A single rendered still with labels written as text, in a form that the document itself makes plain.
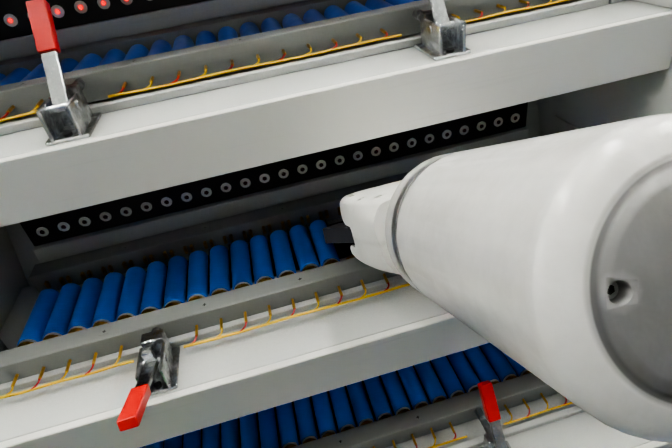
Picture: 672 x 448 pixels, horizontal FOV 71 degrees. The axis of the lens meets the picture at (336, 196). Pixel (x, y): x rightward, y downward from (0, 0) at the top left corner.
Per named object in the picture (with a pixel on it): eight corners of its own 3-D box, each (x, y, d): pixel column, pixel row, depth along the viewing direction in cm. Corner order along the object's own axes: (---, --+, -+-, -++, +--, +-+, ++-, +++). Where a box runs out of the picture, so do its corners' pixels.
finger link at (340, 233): (403, 219, 31) (425, 205, 36) (303, 237, 34) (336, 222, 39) (407, 237, 31) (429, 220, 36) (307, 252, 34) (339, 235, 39)
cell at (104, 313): (128, 283, 47) (117, 332, 41) (109, 288, 46) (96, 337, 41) (120, 269, 46) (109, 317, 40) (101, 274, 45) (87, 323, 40)
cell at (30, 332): (64, 299, 46) (44, 351, 40) (44, 304, 46) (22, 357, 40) (55, 286, 45) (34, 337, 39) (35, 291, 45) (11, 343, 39)
